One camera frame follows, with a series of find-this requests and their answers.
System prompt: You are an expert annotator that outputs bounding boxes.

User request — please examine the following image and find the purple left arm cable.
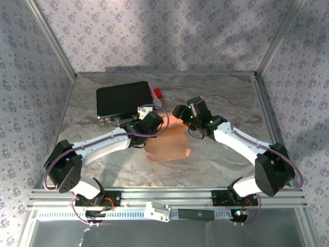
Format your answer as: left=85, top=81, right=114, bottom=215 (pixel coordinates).
left=43, top=104, right=170, bottom=227

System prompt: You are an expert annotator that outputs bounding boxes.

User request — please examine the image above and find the pink cylinder with white cap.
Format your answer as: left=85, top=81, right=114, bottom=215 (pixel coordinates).
left=149, top=85, right=162, bottom=108

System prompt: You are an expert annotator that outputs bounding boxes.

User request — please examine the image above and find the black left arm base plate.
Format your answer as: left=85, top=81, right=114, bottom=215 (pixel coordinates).
left=73, top=190, right=123, bottom=208

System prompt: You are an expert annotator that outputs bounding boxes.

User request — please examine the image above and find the aluminium frame post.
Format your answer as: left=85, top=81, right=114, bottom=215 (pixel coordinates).
left=25, top=0, right=78, bottom=79
left=255, top=0, right=308, bottom=78

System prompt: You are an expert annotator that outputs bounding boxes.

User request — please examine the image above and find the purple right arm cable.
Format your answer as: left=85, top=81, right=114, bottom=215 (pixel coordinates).
left=202, top=94, right=303, bottom=227

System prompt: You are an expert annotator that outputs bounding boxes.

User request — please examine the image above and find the black bar device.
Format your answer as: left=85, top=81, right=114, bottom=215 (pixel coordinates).
left=178, top=208, right=215, bottom=221

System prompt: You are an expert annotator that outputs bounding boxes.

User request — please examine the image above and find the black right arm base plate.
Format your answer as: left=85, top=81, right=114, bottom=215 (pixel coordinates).
left=211, top=189, right=259, bottom=206

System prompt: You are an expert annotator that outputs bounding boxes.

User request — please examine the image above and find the white plastic bracket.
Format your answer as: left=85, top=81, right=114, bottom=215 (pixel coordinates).
left=144, top=202, right=171, bottom=223

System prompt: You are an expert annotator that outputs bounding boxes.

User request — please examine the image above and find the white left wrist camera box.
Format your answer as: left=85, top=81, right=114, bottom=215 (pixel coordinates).
left=138, top=104, right=154, bottom=119

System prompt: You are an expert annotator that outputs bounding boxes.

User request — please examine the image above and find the black hard case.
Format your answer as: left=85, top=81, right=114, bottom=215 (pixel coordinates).
left=96, top=81, right=156, bottom=126

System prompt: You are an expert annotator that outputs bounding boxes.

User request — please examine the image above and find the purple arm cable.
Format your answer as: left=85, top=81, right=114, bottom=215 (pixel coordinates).
left=202, top=94, right=303, bottom=227
left=43, top=104, right=170, bottom=227

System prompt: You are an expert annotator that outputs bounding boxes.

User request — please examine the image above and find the white slotted cable duct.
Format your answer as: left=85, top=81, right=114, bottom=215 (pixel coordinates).
left=35, top=207, right=249, bottom=222

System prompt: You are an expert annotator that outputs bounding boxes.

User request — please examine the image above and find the aluminium frame rail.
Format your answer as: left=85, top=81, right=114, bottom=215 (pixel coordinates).
left=253, top=72, right=294, bottom=188
left=294, top=207, right=322, bottom=247
left=17, top=207, right=39, bottom=247
left=76, top=72, right=258, bottom=77

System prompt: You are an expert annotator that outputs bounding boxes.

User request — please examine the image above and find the wide aluminium base rail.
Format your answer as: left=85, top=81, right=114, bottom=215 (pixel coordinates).
left=28, top=187, right=308, bottom=208

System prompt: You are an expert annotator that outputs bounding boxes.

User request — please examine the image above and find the brown cardboard paper box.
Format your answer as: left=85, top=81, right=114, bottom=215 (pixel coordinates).
left=143, top=113, right=192, bottom=163

